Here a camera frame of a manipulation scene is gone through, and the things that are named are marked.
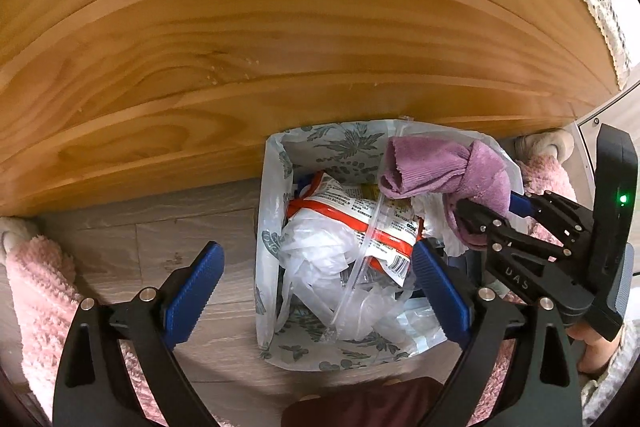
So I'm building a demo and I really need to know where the purple knotted cloth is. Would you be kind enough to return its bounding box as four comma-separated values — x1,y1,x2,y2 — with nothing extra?
378,135,511,249

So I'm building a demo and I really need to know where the white tissue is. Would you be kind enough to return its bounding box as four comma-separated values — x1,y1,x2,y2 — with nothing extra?
411,193,468,258

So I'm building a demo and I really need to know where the white plastic bag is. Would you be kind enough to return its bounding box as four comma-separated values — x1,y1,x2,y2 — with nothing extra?
278,211,361,326

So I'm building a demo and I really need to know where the floral plastic trash bag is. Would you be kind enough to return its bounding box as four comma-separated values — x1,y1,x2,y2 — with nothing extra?
255,119,523,372

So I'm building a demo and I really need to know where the right hand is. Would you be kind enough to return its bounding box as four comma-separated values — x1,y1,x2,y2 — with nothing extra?
566,322,623,376

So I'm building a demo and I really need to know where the right pink fluffy slipper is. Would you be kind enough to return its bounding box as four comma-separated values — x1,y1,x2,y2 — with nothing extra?
468,129,576,426

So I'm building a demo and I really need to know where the pink fluffy slipper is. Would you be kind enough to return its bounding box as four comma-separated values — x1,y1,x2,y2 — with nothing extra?
468,129,576,426
0,215,166,426

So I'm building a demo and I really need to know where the left pink fluffy slipper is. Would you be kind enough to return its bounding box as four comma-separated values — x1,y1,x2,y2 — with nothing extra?
0,215,166,426

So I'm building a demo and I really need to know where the red white snack wrapper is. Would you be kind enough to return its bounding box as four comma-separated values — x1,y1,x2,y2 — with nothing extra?
288,172,419,286

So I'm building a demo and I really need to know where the white wardrobe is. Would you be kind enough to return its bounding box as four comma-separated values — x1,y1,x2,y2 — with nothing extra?
574,81,640,208

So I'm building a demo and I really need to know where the maroon cloth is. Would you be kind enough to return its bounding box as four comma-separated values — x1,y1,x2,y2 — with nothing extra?
281,377,442,427

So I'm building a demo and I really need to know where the wooden bed frame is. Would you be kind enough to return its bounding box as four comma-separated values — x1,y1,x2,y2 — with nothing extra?
1,0,619,216

